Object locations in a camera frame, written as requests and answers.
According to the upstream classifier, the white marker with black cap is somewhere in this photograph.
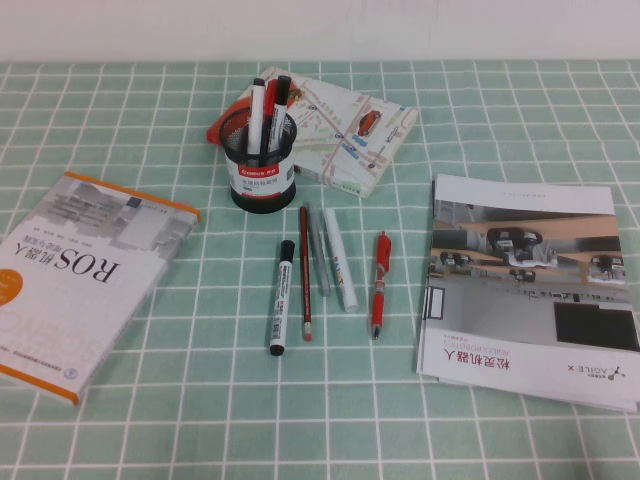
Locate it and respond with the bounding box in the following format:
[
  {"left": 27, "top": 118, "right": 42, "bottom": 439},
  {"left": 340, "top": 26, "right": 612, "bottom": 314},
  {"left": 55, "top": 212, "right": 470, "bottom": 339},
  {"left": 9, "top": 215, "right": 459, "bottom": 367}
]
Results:
[{"left": 247, "top": 78, "right": 266, "bottom": 156}]

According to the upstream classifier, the white ROS robotics book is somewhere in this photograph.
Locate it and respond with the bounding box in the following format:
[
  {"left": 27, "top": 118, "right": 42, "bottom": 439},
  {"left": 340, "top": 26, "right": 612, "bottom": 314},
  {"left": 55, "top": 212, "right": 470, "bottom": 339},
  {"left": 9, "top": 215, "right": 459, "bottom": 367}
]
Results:
[{"left": 0, "top": 171, "right": 202, "bottom": 407}]

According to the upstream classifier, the dark red pencil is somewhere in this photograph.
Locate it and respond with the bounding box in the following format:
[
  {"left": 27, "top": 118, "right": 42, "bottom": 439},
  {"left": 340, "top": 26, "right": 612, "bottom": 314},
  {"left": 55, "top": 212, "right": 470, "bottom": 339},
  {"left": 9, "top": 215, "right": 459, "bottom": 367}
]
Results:
[{"left": 299, "top": 205, "right": 315, "bottom": 343}]

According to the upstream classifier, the slim red pen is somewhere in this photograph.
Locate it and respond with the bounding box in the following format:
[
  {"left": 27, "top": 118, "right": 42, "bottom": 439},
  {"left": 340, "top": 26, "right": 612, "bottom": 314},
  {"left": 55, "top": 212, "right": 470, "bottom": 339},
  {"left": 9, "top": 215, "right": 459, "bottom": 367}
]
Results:
[{"left": 260, "top": 79, "right": 279, "bottom": 154}]

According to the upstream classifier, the labelled marker with black cap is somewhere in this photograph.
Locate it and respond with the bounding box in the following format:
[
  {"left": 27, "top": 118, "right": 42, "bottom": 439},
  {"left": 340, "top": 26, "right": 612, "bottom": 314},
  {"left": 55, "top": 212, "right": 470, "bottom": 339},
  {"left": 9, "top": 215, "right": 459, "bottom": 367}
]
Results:
[{"left": 267, "top": 75, "right": 293, "bottom": 151}]

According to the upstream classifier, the map cover book red spine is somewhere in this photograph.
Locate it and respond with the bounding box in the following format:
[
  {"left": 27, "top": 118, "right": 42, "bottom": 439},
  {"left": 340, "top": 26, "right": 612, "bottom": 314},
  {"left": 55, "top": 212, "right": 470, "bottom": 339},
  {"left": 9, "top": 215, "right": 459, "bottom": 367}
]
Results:
[{"left": 206, "top": 66, "right": 419, "bottom": 199}]

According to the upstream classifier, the black mesh pen holder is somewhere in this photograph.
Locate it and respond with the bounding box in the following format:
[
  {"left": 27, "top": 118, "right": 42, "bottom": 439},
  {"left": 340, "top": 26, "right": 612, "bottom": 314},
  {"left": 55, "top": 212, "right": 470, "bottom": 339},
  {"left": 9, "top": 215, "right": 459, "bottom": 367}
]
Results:
[{"left": 217, "top": 110, "right": 298, "bottom": 215}]

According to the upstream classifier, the grey pen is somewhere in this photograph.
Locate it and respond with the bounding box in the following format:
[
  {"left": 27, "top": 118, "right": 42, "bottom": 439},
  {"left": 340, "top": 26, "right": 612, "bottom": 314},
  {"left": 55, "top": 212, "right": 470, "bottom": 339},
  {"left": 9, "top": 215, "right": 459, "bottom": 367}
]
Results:
[{"left": 305, "top": 201, "right": 332, "bottom": 298}]

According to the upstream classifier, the AgileX robotics brochure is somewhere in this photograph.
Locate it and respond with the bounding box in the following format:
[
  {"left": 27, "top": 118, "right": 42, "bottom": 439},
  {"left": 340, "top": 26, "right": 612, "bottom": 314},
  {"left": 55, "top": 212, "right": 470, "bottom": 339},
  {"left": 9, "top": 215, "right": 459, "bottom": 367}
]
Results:
[{"left": 415, "top": 173, "right": 640, "bottom": 413}]

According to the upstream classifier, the white paint marker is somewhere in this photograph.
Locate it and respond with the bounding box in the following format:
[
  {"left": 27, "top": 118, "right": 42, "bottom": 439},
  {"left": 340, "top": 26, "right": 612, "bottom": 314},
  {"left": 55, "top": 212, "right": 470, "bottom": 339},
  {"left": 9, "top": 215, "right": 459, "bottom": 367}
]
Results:
[{"left": 322, "top": 207, "right": 360, "bottom": 314}]

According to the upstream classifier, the black capped whiteboard marker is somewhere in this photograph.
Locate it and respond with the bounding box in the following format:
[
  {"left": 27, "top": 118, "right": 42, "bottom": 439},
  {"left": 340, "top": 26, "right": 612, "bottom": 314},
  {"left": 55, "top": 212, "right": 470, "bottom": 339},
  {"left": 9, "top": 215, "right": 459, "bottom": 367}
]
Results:
[{"left": 268, "top": 240, "right": 297, "bottom": 357}]

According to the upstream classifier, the red gel pen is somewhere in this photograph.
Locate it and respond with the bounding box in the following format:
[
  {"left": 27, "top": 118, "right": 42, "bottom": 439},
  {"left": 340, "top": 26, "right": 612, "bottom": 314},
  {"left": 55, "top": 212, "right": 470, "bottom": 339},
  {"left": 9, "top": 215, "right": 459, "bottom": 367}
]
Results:
[{"left": 370, "top": 230, "right": 393, "bottom": 341}]

